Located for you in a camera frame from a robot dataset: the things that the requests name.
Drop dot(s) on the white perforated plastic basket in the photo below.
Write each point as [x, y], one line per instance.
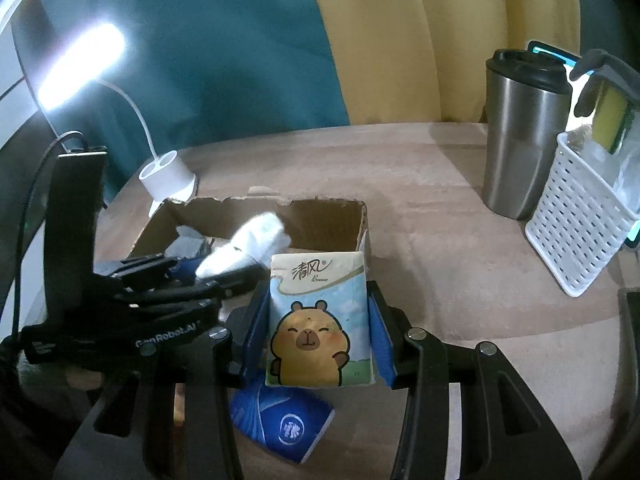
[575, 230]

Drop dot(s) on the yellow sponge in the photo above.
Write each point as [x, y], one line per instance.
[610, 120]

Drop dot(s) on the teal and yellow curtain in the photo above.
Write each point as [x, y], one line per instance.
[350, 35]

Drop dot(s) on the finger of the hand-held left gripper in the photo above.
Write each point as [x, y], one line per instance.
[186, 267]
[225, 287]

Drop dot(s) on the clear plastic wrapper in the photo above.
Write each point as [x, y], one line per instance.
[615, 170]

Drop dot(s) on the white packet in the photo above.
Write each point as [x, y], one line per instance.
[245, 245]

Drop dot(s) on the white desk lamp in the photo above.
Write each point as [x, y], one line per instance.
[165, 177]

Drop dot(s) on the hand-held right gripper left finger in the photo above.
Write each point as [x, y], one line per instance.
[256, 327]

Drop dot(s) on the blue tissue packet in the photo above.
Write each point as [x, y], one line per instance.
[282, 422]

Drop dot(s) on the brown cardboard box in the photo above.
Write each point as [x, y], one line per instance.
[330, 225]

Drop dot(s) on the phone with cyan edge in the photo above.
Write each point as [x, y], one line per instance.
[550, 50]

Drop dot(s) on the grey plastic clip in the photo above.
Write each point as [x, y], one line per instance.
[612, 70]

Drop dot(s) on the stainless steel tumbler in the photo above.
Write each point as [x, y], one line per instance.
[522, 140]

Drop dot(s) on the cartoon bear tissue pack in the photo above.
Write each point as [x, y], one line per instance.
[312, 320]

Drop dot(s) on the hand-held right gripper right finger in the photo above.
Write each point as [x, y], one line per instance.
[382, 340]

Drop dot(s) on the grey item in box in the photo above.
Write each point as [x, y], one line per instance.
[187, 245]

